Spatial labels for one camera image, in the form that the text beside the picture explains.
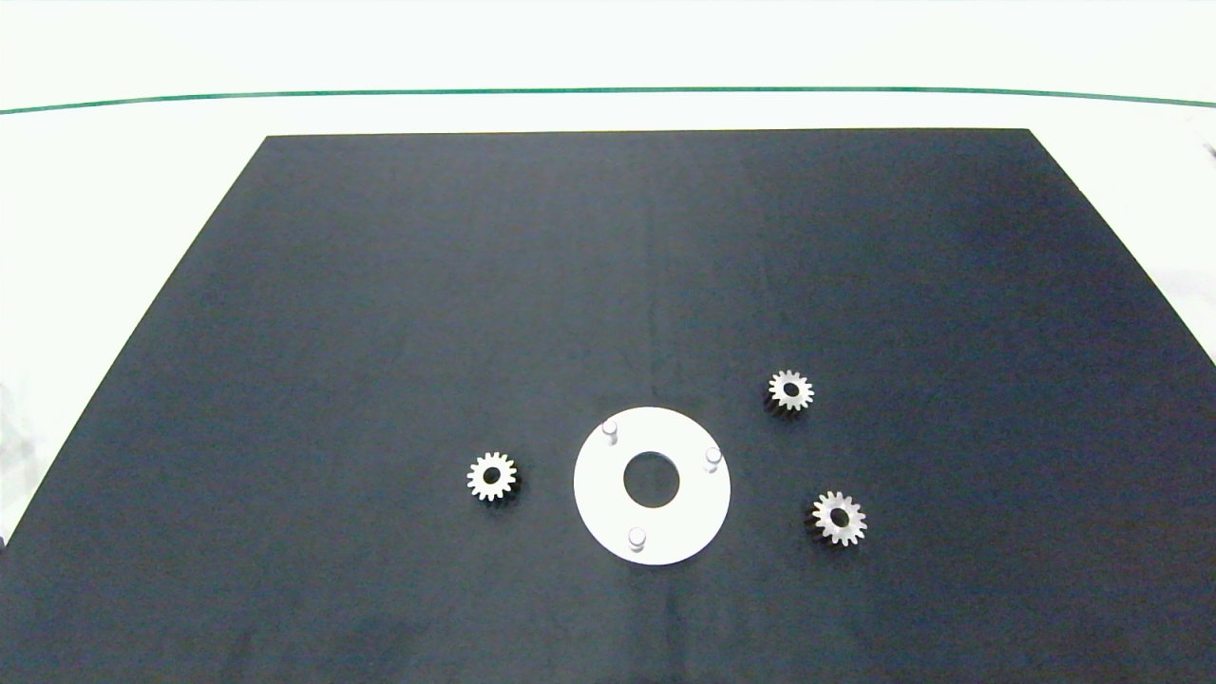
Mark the small steel planetary gear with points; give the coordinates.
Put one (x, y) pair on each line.
(480, 479)
(852, 522)
(803, 393)

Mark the round white pin plate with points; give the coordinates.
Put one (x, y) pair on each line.
(595, 496)

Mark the dark rectangular mat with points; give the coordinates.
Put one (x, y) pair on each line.
(380, 285)

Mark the thin green tape line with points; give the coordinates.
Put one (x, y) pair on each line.
(608, 91)

